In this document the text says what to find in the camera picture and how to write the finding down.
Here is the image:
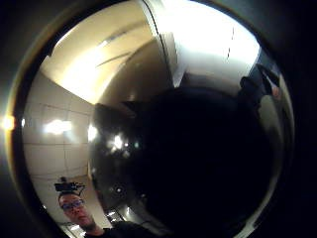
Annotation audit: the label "long ceiling light strip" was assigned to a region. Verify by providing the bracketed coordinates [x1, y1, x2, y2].
[97, 30, 129, 48]

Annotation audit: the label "dark-rimmed glasses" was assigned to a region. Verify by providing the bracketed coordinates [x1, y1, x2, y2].
[60, 198, 86, 212]

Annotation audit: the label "the person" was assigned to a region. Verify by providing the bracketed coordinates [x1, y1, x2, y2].
[57, 190, 174, 238]

